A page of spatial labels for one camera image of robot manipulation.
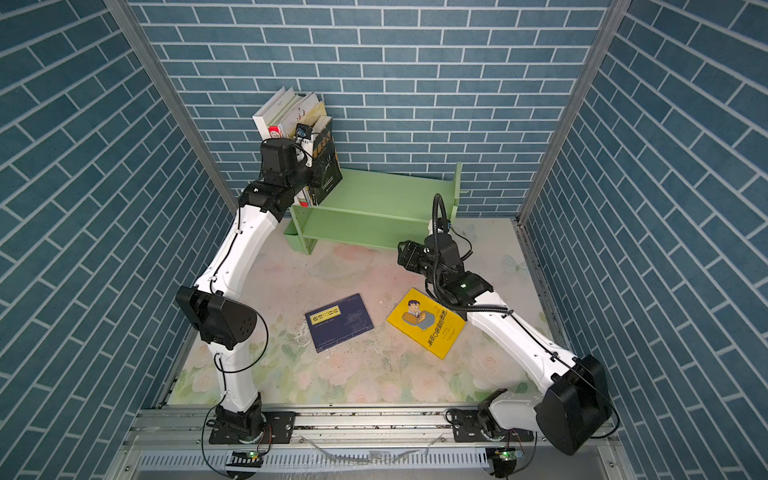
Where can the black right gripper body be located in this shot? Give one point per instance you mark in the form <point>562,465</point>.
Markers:
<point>420,258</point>

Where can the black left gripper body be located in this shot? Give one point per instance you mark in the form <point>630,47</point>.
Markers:
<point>310,175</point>

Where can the black slipcase box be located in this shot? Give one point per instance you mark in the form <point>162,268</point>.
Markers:
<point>324,148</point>

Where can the green nature encyclopedia book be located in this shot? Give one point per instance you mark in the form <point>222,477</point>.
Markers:
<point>285,125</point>

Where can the yellow history book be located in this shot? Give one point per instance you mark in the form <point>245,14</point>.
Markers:
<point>316,113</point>

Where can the white paperback book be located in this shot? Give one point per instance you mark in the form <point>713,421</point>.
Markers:
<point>273,110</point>

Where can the dark blue book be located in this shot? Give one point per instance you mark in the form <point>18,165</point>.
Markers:
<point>342,320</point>

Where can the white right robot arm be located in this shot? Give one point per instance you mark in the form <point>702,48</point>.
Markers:
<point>573,400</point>

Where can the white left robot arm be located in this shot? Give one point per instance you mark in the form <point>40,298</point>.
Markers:
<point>214,304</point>

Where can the green metal bookshelf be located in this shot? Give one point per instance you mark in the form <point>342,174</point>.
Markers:
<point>376,210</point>

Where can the green plastic side bin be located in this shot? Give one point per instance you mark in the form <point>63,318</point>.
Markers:
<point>294,239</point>

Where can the yellow cartoon cover book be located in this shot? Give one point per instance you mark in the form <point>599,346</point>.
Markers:
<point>427,322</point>

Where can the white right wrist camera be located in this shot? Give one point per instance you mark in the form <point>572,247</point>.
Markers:
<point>440,225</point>

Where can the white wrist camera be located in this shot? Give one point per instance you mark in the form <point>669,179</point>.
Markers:
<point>304,137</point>
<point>440,225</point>

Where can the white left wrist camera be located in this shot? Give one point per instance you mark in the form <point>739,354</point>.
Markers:
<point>304,137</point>

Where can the left aluminium corner post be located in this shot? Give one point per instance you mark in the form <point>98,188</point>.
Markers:
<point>128,24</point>

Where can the aluminium corner post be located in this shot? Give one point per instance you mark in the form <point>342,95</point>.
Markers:
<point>593,60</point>
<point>128,24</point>

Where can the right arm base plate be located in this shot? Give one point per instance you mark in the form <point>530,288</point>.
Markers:
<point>480,426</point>

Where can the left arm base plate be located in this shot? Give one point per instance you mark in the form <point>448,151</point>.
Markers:
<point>265,428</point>

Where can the aluminium front rail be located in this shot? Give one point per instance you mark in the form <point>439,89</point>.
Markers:
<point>356,442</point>

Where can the right aluminium corner post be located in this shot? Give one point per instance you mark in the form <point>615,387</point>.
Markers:
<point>593,60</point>

